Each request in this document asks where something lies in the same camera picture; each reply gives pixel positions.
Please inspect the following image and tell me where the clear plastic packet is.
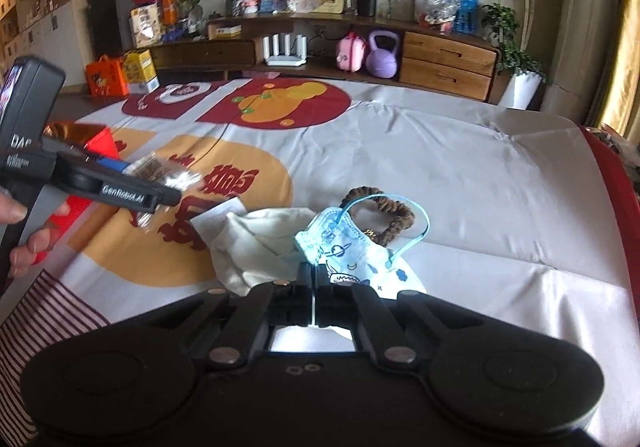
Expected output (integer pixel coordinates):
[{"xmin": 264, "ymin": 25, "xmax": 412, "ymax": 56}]
[{"xmin": 122, "ymin": 152, "xmax": 207, "ymax": 229}]

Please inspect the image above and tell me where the small white yellow box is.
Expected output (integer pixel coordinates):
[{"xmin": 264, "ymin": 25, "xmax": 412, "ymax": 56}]
[{"xmin": 207, "ymin": 23, "xmax": 243, "ymax": 39}]

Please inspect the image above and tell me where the purple kettlebell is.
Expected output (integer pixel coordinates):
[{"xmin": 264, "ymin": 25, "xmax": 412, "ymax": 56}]
[{"xmin": 365, "ymin": 30, "xmax": 401, "ymax": 79}]

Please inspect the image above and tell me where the white router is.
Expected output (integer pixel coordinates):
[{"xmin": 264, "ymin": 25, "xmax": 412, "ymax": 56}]
[{"xmin": 263, "ymin": 33, "xmax": 307, "ymax": 67}]

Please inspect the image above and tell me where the red tin box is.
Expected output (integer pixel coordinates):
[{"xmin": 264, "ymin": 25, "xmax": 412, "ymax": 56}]
[{"xmin": 35, "ymin": 122, "xmax": 121, "ymax": 264}]

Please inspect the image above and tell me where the brown hair scrunchie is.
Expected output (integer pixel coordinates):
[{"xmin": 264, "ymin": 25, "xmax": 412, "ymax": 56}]
[{"xmin": 340, "ymin": 186, "xmax": 419, "ymax": 248}]

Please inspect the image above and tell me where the yellow cereal box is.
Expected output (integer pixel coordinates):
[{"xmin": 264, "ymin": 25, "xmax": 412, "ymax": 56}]
[{"xmin": 130, "ymin": 6, "xmax": 166, "ymax": 48}]

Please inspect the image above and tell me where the person's left hand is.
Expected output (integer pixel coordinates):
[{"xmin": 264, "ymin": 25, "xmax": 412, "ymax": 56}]
[{"xmin": 0, "ymin": 191, "xmax": 71, "ymax": 278}]

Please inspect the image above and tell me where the orange gift box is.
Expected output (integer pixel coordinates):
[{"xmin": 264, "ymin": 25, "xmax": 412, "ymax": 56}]
[{"xmin": 85, "ymin": 54, "xmax": 130, "ymax": 97}]

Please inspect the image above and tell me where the blue bottle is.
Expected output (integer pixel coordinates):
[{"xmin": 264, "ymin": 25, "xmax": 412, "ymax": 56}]
[{"xmin": 454, "ymin": 0, "xmax": 480, "ymax": 34}]

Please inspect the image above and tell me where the pink toy suitcase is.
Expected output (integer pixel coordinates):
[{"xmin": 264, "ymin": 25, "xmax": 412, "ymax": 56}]
[{"xmin": 336, "ymin": 31, "xmax": 369, "ymax": 73}]

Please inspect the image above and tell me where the wooden TV cabinet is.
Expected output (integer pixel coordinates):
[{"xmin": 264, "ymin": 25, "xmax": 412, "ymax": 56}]
[{"xmin": 145, "ymin": 12, "xmax": 504, "ymax": 106}]

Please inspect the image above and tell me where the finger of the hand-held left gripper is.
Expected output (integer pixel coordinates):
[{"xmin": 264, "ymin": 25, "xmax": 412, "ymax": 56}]
[
  {"xmin": 44, "ymin": 138, "xmax": 131, "ymax": 174},
  {"xmin": 55, "ymin": 160, "xmax": 184, "ymax": 214}
]

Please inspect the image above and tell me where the potted green tree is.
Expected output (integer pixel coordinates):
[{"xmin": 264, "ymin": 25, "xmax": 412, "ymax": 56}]
[{"xmin": 472, "ymin": 0, "xmax": 566, "ymax": 111}]

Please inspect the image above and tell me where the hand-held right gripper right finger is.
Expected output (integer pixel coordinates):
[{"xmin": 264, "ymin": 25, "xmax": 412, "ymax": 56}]
[{"xmin": 316, "ymin": 263, "xmax": 481, "ymax": 370}]

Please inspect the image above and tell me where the yellow curtain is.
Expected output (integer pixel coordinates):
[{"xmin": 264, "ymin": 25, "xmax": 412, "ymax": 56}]
[{"xmin": 585, "ymin": 0, "xmax": 640, "ymax": 144}]

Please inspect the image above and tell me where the yellow milk carton box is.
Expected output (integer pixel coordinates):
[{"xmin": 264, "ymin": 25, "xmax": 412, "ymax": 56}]
[{"xmin": 122, "ymin": 50, "xmax": 160, "ymax": 94}]

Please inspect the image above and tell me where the cream cloth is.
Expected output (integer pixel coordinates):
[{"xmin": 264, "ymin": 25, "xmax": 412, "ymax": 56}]
[{"xmin": 192, "ymin": 200, "xmax": 332, "ymax": 299}]

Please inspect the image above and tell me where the blue printed face mask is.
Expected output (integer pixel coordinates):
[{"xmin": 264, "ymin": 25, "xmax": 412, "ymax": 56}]
[{"xmin": 294, "ymin": 192, "xmax": 431, "ymax": 301}]

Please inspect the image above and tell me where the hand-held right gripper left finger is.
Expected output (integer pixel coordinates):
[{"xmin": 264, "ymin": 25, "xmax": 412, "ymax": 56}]
[{"xmin": 150, "ymin": 263, "xmax": 314, "ymax": 369}]

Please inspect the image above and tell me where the white standing air conditioner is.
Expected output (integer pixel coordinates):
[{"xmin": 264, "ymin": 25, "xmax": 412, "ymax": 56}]
[{"xmin": 540, "ymin": 0, "xmax": 624, "ymax": 126}]

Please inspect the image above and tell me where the clear plastic bag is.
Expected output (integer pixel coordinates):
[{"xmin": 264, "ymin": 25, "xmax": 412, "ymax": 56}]
[{"xmin": 417, "ymin": 0, "xmax": 461, "ymax": 33}]

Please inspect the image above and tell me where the black cabinet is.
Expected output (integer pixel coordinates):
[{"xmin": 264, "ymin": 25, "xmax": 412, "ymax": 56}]
[{"xmin": 86, "ymin": 0, "xmax": 151, "ymax": 63}]

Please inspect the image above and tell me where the printed white red tablecloth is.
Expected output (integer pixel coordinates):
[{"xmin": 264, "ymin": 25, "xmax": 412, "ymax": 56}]
[{"xmin": 0, "ymin": 77, "xmax": 640, "ymax": 447}]

